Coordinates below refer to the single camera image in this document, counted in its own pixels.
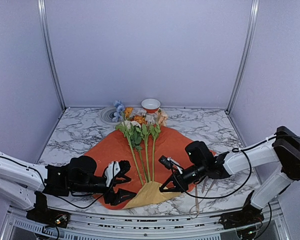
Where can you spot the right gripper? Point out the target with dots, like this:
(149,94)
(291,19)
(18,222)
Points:
(176,188)

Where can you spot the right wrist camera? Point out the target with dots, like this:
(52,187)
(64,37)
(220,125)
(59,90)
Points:
(170,164)

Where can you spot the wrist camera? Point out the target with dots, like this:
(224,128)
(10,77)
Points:
(170,164)
(110,172)

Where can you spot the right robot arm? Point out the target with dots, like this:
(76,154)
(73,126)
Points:
(283,148)

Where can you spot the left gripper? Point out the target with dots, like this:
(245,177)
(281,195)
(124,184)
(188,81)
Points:
(115,198)

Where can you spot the pink fake flower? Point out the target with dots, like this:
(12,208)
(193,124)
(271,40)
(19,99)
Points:
(155,130)
(136,141)

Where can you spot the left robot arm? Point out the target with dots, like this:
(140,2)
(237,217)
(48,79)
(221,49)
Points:
(20,180)

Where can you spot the red and white bowl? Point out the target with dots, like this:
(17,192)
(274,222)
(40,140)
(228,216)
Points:
(150,105)

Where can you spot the orange wrapping paper sheet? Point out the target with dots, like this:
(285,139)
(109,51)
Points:
(114,147)

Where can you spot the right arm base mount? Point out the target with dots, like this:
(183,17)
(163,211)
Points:
(246,216)

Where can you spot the aluminium frame post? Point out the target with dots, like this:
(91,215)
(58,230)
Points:
(49,52)
(251,28)

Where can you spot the right aluminium frame post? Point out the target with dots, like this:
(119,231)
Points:
(251,28)

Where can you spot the left aluminium frame post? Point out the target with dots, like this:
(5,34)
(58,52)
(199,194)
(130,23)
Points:
(49,52)

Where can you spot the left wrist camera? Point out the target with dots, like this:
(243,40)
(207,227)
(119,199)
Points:
(110,172)

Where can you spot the blue fake flower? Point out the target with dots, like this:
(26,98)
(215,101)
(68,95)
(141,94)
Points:
(127,129)

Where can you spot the orange fake flower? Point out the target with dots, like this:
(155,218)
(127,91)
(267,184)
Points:
(138,115)

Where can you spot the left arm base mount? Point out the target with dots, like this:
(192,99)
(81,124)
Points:
(41,213)

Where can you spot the grey glass plate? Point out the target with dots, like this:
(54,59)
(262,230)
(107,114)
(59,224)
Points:
(112,114)

